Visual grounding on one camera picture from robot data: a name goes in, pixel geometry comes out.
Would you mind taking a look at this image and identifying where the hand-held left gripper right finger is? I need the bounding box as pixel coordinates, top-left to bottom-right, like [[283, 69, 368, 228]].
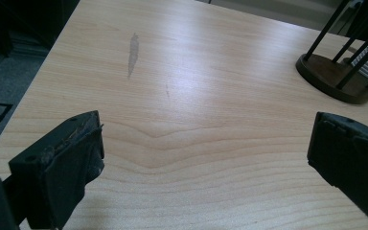
[[306, 111, 368, 230]]

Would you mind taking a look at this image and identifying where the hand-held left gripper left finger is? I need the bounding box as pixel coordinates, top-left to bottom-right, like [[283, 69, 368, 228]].
[[8, 109, 106, 230]]

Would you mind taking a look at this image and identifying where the dark wooden cup holder rack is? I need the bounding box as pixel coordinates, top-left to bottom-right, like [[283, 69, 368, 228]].
[[295, 0, 368, 105]]

